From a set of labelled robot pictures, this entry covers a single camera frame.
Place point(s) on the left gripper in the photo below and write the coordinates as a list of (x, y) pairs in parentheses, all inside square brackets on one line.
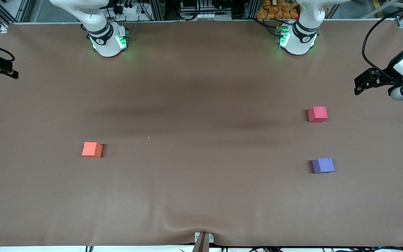
[(389, 77)]

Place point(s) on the orange foam block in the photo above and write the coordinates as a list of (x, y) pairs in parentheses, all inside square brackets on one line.
[(91, 149)]

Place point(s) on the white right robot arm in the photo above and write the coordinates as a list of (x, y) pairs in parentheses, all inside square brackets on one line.
[(105, 42)]

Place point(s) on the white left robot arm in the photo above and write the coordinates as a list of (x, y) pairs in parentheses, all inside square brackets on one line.
[(297, 38)]

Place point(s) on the red foam block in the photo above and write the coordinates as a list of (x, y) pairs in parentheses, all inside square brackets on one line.
[(317, 114)]

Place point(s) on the purple foam block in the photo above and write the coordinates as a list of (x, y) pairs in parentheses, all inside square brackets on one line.
[(323, 165)]

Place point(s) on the pile of orange objects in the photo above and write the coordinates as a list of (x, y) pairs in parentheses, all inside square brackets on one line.
[(275, 10)]

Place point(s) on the white power strip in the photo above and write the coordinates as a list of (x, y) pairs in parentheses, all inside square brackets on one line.
[(128, 8)]

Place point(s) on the white terminal strip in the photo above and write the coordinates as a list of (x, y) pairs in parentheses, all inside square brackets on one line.
[(205, 15)]

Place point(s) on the brown table cloth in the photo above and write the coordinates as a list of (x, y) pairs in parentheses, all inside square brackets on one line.
[(187, 175)]

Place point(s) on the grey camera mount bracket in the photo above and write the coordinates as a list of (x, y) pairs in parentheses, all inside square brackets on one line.
[(203, 241)]

